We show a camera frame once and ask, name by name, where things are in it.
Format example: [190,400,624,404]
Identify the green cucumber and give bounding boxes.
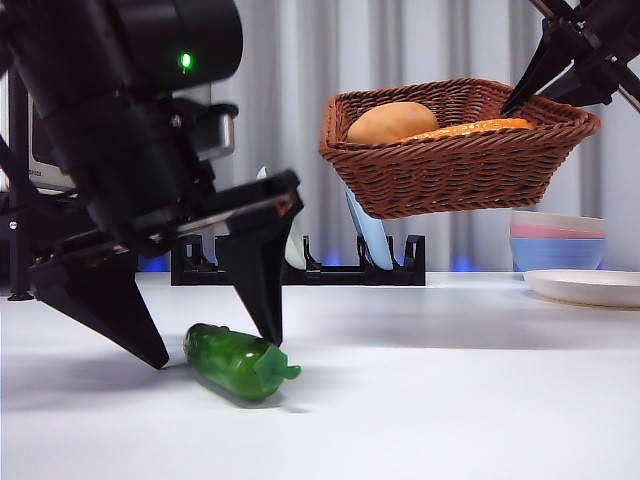
[182,322,303,401]

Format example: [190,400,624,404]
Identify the orange corn cob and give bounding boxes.
[399,117,534,142]

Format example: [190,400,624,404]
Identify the brown wicker basket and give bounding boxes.
[319,77,601,221]

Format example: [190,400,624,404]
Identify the brown potato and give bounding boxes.
[347,101,440,144]

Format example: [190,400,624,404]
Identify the pale green plate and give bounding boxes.
[255,165,307,270]

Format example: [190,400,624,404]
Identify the black dish rack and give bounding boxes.
[169,233,427,287]

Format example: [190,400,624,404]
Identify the pale blue plate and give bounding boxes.
[343,183,395,271]

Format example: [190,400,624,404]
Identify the cream bowl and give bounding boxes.
[510,209,609,239]

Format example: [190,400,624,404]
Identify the pink bowl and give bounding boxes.
[509,222,607,241]

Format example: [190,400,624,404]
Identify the blue bowl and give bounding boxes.
[508,236,607,274]

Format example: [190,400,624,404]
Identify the grey curtain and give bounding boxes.
[209,0,640,275]

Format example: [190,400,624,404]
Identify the white plate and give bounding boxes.
[522,268,640,309]

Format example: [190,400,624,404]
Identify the pale grey camera box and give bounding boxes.
[172,82,237,162]

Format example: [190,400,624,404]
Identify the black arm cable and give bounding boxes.
[0,133,86,206]

